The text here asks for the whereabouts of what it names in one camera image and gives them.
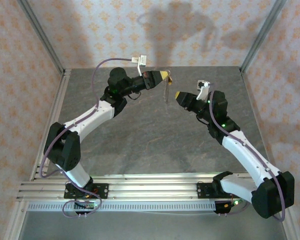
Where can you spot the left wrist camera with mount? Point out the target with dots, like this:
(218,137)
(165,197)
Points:
(142,60)

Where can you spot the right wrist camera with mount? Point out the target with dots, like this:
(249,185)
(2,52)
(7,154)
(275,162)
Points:
(202,91)

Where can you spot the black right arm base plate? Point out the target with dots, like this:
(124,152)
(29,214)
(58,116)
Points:
(203,191)

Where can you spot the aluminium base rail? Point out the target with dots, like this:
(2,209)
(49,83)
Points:
(152,190)

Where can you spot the aluminium side rail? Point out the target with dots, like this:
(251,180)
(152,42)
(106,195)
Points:
(250,100)
(58,100)

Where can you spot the small controller board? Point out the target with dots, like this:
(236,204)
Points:
(222,207)
(86,205)

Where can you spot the aluminium corner post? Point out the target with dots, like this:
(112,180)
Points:
(262,35)
(41,35)

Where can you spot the aluminium frame leg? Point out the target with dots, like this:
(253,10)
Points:
(291,236)
(15,222)

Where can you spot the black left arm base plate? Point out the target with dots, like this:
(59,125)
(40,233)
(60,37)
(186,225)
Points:
(102,191)

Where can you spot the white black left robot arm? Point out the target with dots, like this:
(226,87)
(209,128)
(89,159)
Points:
(90,118)

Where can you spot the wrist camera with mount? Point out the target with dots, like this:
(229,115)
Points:
(142,60)
(202,91)

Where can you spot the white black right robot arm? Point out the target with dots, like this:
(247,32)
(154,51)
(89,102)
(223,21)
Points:
(245,152)

